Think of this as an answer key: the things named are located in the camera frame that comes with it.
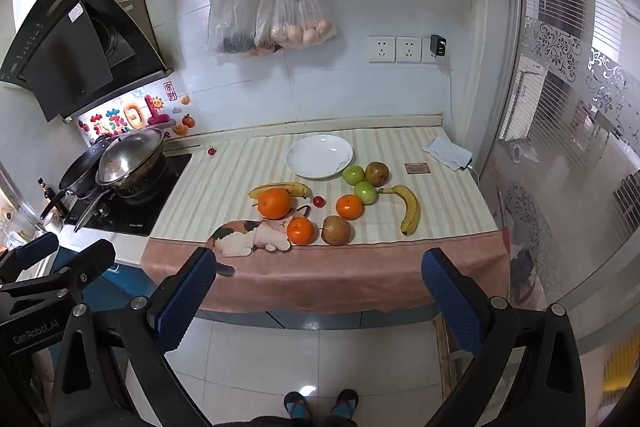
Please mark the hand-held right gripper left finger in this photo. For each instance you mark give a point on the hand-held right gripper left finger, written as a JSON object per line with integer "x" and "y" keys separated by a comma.
{"x": 187, "y": 292}

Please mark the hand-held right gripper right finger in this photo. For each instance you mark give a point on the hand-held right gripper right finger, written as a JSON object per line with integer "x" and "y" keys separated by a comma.
{"x": 450, "y": 292}

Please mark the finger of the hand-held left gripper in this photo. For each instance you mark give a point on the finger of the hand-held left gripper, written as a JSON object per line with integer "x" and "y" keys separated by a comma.
{"x": 87, "y": 259}
{"x": 31, "y": 251}

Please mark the long yellow banana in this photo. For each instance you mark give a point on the long yellow banana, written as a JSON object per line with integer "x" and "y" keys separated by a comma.
{"x": 412, "y": 207}

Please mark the large orange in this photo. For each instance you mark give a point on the large orange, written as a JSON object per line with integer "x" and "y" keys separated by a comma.
{"x": 274, "y": 203}

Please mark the small orange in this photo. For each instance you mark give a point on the small orange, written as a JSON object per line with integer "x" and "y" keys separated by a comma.
{"x": 349, "y": 207}
{"x": 301, "y": 231}

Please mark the green apple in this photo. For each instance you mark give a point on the green apple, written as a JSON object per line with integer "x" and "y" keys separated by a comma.
{"x": 353, "y": 175}
{"x": 365, "y": 193}

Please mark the red apple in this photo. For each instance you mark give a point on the red apple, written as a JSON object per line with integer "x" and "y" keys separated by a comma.
{"x": 335, "y": 230}

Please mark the brown pear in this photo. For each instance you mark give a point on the brown pear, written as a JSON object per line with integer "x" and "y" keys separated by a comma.
{"x": 377, "y": 174}

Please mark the short yellow banana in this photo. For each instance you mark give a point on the short yellow banana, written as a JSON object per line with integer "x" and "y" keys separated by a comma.
{"x": 296, "y": 188}

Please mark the white plate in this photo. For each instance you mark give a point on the white plate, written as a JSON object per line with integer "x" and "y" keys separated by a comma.
{"x": 320, "y": 155}

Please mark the dark sauce bottle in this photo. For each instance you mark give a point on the dark sauce bottle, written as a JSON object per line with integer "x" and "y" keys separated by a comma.
{"x": 48, "y": 194}

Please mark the black gas stove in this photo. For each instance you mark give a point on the black gas stove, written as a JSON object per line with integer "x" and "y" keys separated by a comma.
{"x": 150, "y": 207}

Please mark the cat-shaped cloth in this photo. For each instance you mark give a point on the cat-shaped cloth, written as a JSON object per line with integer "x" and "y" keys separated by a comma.
{"x": 250, "y": 238}

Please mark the black frying pan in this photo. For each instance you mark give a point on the black frying pan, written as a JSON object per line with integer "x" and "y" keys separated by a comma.
{"x": 77, "y": 169}

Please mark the striped table cloth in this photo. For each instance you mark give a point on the striped table cloth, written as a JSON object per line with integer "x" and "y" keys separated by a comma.
{"x": 225, "y": 187}

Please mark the wok with glass lid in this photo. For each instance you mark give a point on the wok with glass lid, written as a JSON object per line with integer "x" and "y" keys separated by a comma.
{"x": 131, "y": 154}

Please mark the brown cloth label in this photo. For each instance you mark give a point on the brown cloth label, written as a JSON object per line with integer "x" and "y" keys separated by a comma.
{"x": 416, "y": 168}

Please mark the white paper towel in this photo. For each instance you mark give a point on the white paper towel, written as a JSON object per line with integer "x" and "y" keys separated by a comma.
{"x": 446, "y": 151}

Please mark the person's right shoe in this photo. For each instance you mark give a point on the person's right shoe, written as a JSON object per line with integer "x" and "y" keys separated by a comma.
{"x": 345, "y": 402}

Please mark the person's shoe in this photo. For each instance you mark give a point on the person's shoe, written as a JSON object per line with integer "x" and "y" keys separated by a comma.
{"x": 298, "y": 404}
{"x": 345, "y": 402}

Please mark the person's left shoe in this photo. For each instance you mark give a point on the person's left shoe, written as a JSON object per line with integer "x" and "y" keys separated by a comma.
{"x": 298, "y": 404}

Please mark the black range hood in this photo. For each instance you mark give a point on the black range hood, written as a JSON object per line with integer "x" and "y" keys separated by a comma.
{"x": 60, "y": 52}

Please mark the patterned glass sliding door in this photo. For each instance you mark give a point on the patterned glass sliding door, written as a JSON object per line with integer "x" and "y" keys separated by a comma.
{"x": 565, "y": 107}

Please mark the black plug adapter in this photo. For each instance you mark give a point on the black plug adapter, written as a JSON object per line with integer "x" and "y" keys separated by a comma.
{"x": 439, "y": 45}

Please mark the plastic bag with dark contents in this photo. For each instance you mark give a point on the plastic bag with dark contents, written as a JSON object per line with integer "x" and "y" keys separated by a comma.
{"x": 232, "y": 22}

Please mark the plastic bag of eggs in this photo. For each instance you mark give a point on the plastic bag of eggs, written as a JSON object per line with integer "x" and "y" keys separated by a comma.
{"x": 300, "y": 22}

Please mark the colourful wall stickers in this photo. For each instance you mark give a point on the colourful wall stickers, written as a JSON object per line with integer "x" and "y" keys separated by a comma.
{"x": 132, "y": 114}

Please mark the white wall socket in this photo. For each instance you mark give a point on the white wall socket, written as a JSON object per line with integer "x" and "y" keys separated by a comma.
{"x": 426, "y": 54}
{"x": 408, "y": 50}
{"x": 381, "y": 49}

